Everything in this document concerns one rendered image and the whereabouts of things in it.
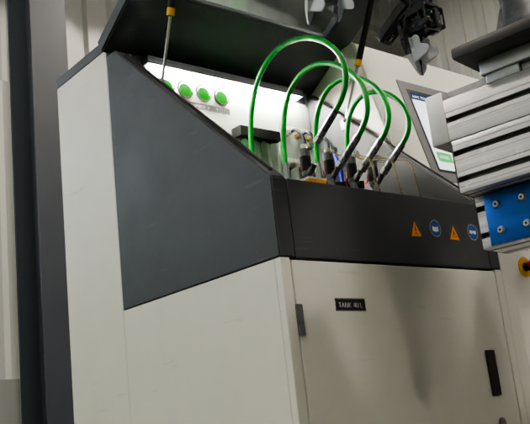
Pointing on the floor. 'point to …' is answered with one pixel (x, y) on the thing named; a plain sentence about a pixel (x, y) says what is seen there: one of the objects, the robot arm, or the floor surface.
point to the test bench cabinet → (231, 352)
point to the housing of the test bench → (92, 245)
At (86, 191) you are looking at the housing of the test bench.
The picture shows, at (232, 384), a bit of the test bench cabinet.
